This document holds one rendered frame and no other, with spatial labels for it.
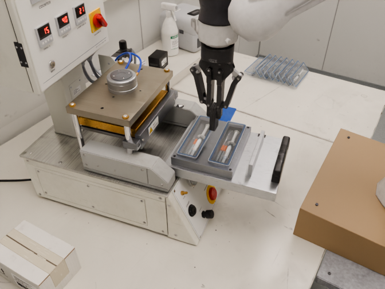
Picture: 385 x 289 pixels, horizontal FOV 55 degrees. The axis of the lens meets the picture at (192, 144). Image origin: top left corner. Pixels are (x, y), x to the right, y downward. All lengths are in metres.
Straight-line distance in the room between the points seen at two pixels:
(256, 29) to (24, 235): 0.76
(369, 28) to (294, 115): 1.77
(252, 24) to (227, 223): 0.63
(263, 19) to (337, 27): 2.63
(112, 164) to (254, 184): 0.37
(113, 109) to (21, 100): 0.68
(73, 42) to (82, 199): 0.44
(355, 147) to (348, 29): 2.10
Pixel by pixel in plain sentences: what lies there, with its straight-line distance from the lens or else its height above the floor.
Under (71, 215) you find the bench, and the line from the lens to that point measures 1.19.
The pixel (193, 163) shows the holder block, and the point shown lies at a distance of 0.94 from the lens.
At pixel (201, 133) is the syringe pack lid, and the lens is 1.01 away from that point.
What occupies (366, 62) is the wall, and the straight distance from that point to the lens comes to 3.35.
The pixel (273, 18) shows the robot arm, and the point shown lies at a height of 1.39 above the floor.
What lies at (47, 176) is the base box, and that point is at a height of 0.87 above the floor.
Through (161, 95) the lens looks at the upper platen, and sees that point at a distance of 1.08.
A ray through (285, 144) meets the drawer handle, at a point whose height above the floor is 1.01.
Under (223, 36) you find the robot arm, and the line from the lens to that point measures 0.80.
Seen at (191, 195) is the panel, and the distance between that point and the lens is 1.04.
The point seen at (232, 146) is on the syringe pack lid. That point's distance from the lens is 0.98.
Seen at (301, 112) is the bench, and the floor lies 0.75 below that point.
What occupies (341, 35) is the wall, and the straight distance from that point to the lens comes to 3.31.
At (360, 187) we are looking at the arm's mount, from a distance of 1.15.
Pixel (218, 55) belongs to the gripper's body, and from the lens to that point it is 0.83.
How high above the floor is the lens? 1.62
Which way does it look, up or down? 39 degrees down
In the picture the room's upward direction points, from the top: straight up
